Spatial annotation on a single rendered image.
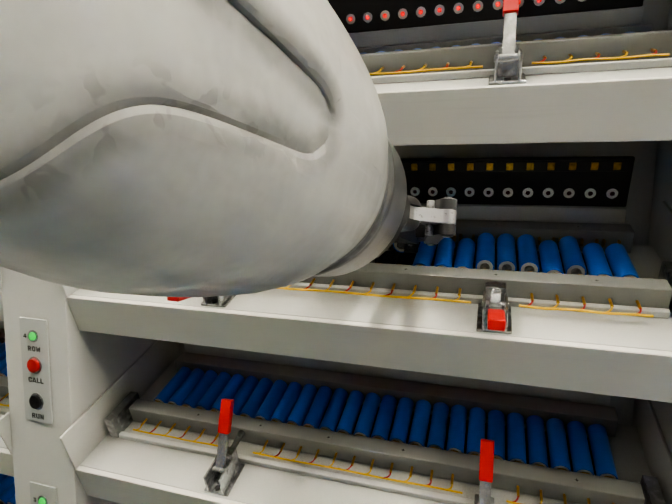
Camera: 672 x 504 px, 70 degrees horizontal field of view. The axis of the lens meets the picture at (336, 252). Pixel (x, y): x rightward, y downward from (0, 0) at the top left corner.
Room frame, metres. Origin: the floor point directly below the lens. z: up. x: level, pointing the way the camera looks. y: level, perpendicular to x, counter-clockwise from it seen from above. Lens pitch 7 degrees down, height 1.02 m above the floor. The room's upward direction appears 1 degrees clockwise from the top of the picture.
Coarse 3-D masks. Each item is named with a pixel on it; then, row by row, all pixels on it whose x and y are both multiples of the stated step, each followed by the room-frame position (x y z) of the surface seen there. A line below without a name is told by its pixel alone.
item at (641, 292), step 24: (384, 264) 0.47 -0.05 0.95; (288, 288) 0.47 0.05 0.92; (408, 288) 0.45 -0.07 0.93; (432, 288) 0.45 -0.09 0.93; (456, 288) 0.44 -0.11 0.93; (480, 288) 0.43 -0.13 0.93; (528, 288) 0.42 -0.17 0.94; (552, 288) 0.41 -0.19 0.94; (576, 288) 0.41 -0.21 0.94; (600, 288) 0.40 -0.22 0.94; (624, 288) 0.39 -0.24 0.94; (648, 288) 0.39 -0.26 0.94; (600, 312) 0.39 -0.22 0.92
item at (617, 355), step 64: (640, 256) 0.48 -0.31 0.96; (128, 320) 0.50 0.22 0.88; (192, 320) 0.47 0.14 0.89; (256, 320) 0.45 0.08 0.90; (320, 320) 0.43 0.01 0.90; (384, 320) 0.42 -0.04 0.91; (448, 320) 0.41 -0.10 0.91; (512, 320) 0.40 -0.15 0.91; (576, 320) 0.39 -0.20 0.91; (640, 320) 0.39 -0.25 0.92; (576, 384) 0.37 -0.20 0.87; (640, 384) 0.36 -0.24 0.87
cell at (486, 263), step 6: (486, 234) 0.52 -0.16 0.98; (480, 240) 0.51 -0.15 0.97; (486, 240) 0.51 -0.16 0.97; (492, 240) 0.51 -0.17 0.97; (480, 246) 0.50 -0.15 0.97; (486, 246) 0.49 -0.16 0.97; (492, 246) 0.50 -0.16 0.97; (480, 252) 0.49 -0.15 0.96; (486, 252) 0.48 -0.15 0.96; (492, 252) 0.49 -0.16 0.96; (480, 258) 0.47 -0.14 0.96; (486, 258) 0.47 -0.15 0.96; (492, 258) 0.47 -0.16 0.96; (480, 264) 0.47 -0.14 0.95; (486, 264) 0.47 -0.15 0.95; (492, 264) 0.47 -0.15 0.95
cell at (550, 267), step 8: (544, 248) 0.48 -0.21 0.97; (552, 248) 0.48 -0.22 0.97; (544, 256) 0.47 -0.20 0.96; (552, 256) 0.46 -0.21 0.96; (544, 264) 0.45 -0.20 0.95; (552, 264) 0.45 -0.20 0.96; (560, 264) 0.45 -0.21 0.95; (544, 272) 0.44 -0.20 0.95; (552, 272) 0.44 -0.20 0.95; (560, 272) 0.44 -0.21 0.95
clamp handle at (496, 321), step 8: (496, 296) 0.39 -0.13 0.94; (496, 304) 0.39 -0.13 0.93; (488, 312) 0.35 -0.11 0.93; (496, 312) 0.35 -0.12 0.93; (504, 312) 0.35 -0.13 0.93; (488, 320) 0.33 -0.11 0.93; (496, 320) 0.33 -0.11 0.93; (504, 320) 0.33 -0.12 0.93; (488, 328) 0.33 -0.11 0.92; (496, 328) 0.33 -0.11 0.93; (504, 328) 0.33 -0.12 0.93
